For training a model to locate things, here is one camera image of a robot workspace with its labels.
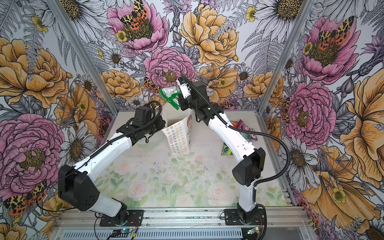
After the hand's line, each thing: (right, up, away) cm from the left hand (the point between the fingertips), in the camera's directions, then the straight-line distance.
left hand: (165, 125), depth 83 cm
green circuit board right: (+43, -50, -12) cm, 66 cm away
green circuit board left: (-20, -51, -10) cm, 56 cm away
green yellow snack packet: (+36, -16, +14) cm, 41 cm away
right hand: (+9, +14, -6) cm, 18 cm away
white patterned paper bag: (+7, -1, -2) cm, 7 cm away
